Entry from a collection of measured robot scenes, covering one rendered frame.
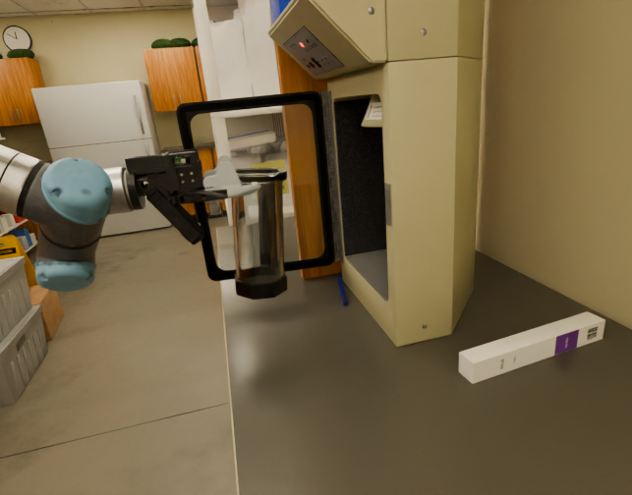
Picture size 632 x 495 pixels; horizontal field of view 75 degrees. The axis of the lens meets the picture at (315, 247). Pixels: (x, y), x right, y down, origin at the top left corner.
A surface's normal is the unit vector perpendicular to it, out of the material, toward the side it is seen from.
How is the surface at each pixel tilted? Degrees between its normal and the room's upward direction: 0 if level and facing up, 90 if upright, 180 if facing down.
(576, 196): 90
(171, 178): 90
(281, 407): 0
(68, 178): 51
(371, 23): 90
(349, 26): 90
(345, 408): 0
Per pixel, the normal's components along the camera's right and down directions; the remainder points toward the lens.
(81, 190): 0.53, -0.47
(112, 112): 0.25, 0.30
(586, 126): -0.97, 0.17
